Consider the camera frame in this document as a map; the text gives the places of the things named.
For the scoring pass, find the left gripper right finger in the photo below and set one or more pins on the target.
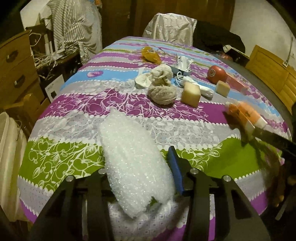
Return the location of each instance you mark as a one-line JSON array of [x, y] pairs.
[[235, 217]]

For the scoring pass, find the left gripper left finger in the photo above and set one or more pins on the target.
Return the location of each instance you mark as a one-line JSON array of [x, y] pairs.
[[77, 210]]

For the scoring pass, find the grey sock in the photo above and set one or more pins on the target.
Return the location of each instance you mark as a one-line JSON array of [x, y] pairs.
[[162, 94]]

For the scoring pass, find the white plastic trash bucket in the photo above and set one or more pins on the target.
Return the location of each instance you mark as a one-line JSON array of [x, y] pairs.
[[13, 144]]

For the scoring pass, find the grey mattress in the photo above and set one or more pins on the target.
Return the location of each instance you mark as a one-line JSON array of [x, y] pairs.
[[271, 82]]

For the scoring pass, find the wooden bed headboard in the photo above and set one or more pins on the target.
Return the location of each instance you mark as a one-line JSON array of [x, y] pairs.
[[289, 91]]

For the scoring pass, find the pink rectangular box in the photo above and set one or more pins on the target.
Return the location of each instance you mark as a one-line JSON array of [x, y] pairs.
[[236, 84]]

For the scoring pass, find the beige sponge block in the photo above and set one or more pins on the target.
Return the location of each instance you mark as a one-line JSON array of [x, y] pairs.
[[222, 88], [191, 95]]

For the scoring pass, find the red apple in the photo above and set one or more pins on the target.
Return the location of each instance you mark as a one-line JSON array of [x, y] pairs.
[[216, 74]]

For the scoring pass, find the striped floral bed sheet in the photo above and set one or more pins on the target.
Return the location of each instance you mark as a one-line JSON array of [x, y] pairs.
[[64, 140]]

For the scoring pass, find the white product box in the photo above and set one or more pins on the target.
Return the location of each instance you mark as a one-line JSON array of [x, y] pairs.
[[53, 89]]

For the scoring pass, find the black clothing pile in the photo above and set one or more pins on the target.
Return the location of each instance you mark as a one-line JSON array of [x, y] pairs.
[[212, 38]]

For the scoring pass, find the wooden chest of drawers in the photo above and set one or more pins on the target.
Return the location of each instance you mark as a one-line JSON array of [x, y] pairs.
[[19, 76]]

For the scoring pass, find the cream rolled sock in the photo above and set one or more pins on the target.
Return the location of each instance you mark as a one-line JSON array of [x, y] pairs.
[[159, 76]]

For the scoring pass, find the silver crinkled chair cover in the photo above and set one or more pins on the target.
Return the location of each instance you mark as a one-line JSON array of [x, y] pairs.
[[171, 27]]

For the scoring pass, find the orange crinkled wrapper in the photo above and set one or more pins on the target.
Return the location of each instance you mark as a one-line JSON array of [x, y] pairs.
[[150, 55]]

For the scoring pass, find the grey striped draped cloth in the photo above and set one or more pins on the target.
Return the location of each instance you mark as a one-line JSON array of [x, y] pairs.
[[76, 26]]

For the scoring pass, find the white router with cables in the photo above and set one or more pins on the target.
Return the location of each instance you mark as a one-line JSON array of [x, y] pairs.
[[44, 51]]

